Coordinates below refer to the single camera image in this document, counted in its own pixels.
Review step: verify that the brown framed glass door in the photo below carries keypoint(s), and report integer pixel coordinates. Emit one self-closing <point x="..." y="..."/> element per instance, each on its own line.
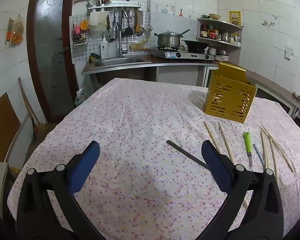
<point x="50" y="55"/>

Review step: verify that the stack of white dishes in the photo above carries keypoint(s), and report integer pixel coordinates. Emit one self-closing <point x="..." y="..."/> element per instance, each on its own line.
<point x="217" y="52"/>

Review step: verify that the black stick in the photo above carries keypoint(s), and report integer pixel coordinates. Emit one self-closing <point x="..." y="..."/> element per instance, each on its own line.
<point x="185" y="153"/>

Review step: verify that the corner wall shelf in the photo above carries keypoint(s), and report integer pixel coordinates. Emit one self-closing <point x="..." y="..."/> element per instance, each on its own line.
<point x="222" y="42"/>

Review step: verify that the white wall switch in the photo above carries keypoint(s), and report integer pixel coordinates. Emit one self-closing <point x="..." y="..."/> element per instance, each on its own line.
<point x="288" y="53"/>

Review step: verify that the steel kettle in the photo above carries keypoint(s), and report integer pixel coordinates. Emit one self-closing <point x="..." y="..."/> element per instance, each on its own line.
<point x="225" y="37"/>

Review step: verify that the brown wooden board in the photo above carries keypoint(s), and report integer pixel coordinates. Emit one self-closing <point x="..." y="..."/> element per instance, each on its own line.
<point x="2" y="127"/>

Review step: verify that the steel faucet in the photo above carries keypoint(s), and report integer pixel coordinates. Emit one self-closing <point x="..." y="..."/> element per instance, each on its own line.
<point x="119" y="40"/>

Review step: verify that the black hanging spatula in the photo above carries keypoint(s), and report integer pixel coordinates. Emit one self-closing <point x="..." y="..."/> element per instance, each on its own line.
<point x="129" y="28"/>

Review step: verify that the brown kitchen counter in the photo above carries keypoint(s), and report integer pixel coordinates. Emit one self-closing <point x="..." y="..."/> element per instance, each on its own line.
<point x="180" y="63"/>

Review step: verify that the grey wall pipe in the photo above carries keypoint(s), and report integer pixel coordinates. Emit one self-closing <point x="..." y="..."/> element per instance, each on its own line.
<point x="149" y="2"/>

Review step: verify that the beige bowl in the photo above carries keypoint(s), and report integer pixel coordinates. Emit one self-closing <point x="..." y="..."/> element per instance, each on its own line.
<point x="215" y="16"/>

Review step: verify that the yellow slotted utensil holder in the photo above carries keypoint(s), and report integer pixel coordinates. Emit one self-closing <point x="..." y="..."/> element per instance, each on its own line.
<point x="227" y="97"/>

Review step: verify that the white soap bottle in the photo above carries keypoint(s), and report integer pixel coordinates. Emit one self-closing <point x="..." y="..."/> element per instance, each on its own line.
<point x="104" y="48"/>

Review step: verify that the white hanging cloth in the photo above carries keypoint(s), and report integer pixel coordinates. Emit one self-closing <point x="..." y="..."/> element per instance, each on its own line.
<point x="97" y="22"/>

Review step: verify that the grey-blue chopstick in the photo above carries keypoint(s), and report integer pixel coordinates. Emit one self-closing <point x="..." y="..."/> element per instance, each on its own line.
<point x="258" y="155"/>

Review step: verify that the wooden chopstick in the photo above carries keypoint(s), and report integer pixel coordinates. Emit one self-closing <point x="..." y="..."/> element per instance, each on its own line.
<point x="277" y="148"/>
<point x="273" y="160"/>
<point x="263" y="150"/>
<point x="211" y="135"/>
<point x="225" y="140"/>

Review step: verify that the steel wall utensil rack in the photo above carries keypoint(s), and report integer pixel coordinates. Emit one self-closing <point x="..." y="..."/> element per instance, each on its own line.
<point x="112" y="7"/>

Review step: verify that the steel cooking pot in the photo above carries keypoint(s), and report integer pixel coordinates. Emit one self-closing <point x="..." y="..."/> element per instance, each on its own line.
<point x="168" y="40"/>

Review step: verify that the black wok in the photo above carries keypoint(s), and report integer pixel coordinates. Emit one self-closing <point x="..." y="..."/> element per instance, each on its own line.
<point x="196" y="44"/>

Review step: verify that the floral pink tablecloth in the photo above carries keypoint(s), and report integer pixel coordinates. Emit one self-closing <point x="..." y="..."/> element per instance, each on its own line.
<point x="140" y="120"/>

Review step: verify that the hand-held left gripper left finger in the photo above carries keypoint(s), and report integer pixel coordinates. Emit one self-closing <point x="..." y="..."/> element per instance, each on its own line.
<point x="83" y="166"/>

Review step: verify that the wooden hanging ladle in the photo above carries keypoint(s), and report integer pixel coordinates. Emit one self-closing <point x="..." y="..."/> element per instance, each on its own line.
<point x="138" y="28"/>

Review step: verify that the steel sink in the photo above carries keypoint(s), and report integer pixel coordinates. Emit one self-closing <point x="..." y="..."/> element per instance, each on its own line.
<point x="120" y="61"/>

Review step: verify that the steel gas stove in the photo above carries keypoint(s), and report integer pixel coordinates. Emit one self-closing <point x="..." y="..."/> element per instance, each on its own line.
<point x="182" y="54"/>

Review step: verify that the orange hanging bag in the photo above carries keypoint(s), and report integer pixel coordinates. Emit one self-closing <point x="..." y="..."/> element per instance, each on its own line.
<point x="15" y="31"/>

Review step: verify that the row of sauce bottles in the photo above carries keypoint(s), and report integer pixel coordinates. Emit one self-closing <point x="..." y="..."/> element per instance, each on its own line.
<point x="209" y="32"/>

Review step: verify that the yellow wall poster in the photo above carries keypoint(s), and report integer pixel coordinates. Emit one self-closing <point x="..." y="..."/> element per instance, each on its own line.
<point x="234" y="18"/>

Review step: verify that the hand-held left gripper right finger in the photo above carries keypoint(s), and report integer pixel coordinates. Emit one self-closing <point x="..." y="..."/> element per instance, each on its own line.
<point x="215" y="166"/>

